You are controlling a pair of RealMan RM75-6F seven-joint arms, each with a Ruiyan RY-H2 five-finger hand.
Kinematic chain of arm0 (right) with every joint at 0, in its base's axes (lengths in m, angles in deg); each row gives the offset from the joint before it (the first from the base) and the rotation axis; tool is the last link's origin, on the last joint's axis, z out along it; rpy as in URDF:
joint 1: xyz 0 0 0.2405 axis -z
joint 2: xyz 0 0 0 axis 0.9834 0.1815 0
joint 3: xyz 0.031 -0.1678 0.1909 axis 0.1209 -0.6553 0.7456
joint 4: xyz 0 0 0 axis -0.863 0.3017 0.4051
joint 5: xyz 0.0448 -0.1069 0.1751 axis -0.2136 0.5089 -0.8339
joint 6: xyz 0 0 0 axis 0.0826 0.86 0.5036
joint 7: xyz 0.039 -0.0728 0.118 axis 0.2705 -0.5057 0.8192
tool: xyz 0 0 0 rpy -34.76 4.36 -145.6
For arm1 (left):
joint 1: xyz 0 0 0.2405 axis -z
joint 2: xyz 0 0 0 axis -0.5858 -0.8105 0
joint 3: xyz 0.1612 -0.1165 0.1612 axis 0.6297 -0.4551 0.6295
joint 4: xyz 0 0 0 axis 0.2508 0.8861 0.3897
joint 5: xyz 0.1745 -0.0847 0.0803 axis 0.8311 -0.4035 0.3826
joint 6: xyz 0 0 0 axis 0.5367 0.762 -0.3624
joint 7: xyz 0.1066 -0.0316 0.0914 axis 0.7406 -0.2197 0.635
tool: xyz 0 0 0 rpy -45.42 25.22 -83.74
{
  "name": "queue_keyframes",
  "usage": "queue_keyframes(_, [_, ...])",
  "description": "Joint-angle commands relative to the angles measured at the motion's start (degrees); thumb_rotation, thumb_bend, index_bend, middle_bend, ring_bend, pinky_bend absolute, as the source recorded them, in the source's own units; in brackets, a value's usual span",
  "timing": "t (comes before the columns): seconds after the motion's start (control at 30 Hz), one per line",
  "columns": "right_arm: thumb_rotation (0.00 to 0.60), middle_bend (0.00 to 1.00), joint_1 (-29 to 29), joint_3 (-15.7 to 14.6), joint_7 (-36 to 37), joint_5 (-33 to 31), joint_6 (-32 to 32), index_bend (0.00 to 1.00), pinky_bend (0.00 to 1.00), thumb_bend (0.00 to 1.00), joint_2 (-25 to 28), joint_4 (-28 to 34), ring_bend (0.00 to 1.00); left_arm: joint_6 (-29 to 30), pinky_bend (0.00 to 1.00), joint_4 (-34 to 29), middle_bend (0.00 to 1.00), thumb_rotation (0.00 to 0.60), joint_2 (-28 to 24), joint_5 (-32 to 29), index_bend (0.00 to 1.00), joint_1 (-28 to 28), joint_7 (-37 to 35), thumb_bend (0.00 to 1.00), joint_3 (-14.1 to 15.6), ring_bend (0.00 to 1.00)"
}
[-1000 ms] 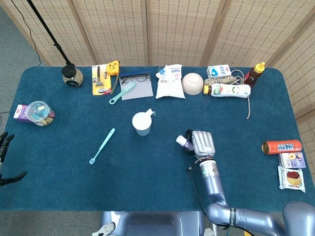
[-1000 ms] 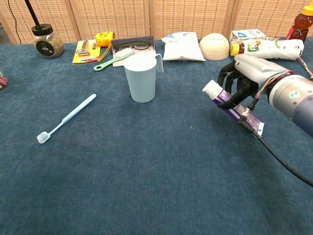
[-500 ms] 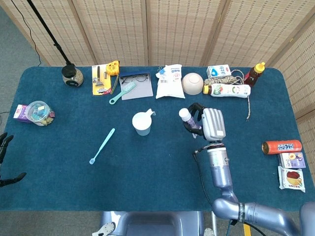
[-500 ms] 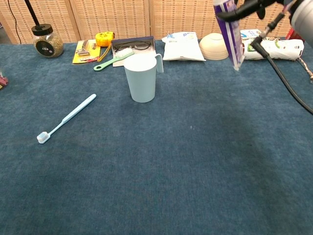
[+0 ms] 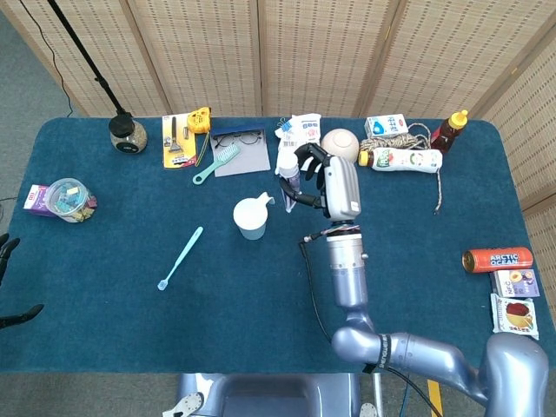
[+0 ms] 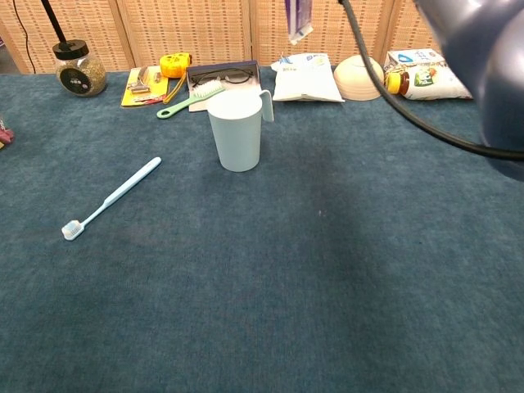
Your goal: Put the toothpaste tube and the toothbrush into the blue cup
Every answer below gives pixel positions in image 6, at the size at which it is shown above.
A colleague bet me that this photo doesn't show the black stand pole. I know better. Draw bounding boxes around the black stand pole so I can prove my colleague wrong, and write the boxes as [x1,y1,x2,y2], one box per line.
[39,0,70,45]

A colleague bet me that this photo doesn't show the green scrubbing brush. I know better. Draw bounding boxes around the green scrubbing brush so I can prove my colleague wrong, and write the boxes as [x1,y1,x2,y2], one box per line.
[156,79,227,120]

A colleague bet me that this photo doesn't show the purple toothpaste tube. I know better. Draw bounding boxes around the purple toothpaste tube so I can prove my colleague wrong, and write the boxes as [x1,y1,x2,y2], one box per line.
[285,0,314,45]

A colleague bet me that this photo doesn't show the blue table cloth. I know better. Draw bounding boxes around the blue table cloth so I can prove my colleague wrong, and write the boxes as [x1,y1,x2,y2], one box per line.
[0,65,524,393]

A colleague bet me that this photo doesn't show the yellow razor blister pack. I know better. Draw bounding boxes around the yellow razor blister pack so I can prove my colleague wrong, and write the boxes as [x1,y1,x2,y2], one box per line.
[120,65,171,108]

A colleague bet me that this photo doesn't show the light blue toothbrush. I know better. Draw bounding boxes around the light blue toothbrush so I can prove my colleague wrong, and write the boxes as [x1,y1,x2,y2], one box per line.
[61,156,162,242]

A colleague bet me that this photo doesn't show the thin black cable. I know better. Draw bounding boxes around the thin black cable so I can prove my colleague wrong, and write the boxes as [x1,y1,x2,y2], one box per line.
[11,0,38,75]

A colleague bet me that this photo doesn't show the bamboo folding screen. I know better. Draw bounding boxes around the bamboo folding screen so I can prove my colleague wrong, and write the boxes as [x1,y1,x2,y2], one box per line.
[0,0,524,75]

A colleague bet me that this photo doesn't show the light blue plastic cup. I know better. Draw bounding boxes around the light blue plastic cup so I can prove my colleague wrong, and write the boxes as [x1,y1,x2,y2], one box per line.
[206,88,274,173]

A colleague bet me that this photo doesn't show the white blue milk carton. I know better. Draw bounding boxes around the white blue milk carton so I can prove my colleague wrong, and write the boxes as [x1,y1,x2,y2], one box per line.
[383,47,446,69]

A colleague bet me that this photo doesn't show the white powder bag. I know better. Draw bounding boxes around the white powder bag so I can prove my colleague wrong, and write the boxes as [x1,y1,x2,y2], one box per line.
[269,52,346,103]

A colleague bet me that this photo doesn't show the black eyeglasses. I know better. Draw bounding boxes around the black eyeglasses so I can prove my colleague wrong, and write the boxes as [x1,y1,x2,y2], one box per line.
[188,67,257,87]

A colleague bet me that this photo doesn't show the glass jar with black lid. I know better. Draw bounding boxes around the glass jar with black lid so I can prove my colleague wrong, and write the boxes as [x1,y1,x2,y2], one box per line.
[52,39,108,98]

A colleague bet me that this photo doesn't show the beige upturned bowl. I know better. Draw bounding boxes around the beige upturned bowl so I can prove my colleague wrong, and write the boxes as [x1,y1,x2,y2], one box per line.
[332,55,386,102]

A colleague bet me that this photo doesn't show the white bottle with yellow cap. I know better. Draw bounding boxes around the white bottle with yellow cap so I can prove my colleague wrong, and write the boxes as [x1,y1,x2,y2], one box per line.
[384,65,475,102]

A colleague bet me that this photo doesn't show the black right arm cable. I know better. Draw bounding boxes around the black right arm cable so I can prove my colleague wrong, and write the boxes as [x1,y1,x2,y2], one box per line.
[337,0,524,161]

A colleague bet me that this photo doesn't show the yellow tape measure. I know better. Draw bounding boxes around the yellow tape measure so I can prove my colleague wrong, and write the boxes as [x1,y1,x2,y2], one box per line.
[159,52,193,106]

